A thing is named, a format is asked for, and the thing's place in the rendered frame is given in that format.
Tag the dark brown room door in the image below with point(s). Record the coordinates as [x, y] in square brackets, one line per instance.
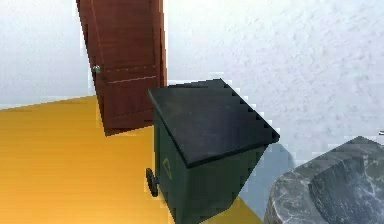
[128, 60]

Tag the green trash can black lid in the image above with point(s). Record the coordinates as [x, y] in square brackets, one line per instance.
[206, 133]

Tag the grey marble sink basin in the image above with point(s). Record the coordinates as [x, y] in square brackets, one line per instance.
[333, 186]

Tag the silver round door knob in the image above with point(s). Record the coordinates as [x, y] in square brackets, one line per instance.
[96, 69]

